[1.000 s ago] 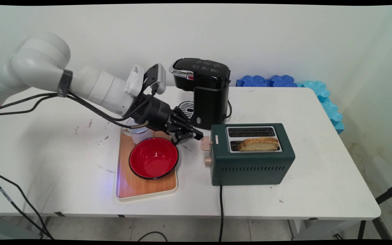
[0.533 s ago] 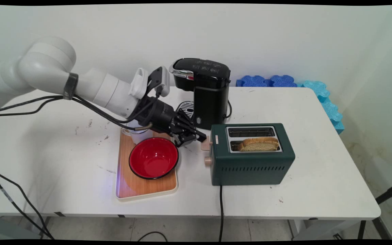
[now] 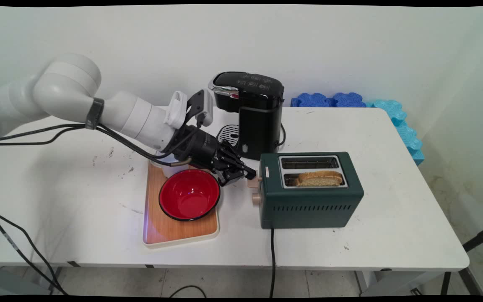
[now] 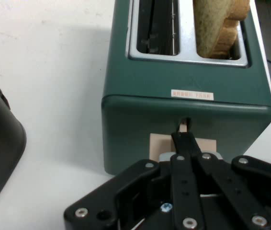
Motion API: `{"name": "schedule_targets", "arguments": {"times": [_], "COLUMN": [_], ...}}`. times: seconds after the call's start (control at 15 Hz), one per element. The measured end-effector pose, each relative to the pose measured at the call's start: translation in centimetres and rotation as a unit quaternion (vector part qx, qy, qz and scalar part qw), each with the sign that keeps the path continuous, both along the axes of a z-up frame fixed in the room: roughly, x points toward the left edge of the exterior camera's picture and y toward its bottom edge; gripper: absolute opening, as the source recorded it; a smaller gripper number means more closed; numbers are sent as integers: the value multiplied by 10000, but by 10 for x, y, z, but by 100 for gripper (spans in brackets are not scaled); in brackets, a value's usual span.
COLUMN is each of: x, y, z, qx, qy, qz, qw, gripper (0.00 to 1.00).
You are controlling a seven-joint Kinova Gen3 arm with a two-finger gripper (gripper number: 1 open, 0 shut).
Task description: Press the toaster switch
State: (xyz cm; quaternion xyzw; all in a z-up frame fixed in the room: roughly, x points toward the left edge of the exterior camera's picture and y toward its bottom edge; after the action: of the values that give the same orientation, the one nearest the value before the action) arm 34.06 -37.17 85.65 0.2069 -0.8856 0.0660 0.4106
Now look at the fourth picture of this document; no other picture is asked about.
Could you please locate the beige toaster lever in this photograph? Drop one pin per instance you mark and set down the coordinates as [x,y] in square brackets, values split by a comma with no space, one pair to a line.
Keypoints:
[159,146]

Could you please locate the toasted bread slice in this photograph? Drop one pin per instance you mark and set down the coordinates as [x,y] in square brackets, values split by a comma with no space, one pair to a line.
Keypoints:
[212,26]

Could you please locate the black coffee machine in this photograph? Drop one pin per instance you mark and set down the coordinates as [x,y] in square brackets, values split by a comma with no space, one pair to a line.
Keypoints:
[1,143]

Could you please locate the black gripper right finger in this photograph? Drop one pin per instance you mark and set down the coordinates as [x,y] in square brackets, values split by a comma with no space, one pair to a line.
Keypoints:
[233,189]

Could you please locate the green two-slot toaster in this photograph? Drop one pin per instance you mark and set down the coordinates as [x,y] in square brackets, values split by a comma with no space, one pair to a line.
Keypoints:
[150,81]

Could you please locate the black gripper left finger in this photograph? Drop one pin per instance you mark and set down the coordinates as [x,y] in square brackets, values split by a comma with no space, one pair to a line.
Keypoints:
[185,187]

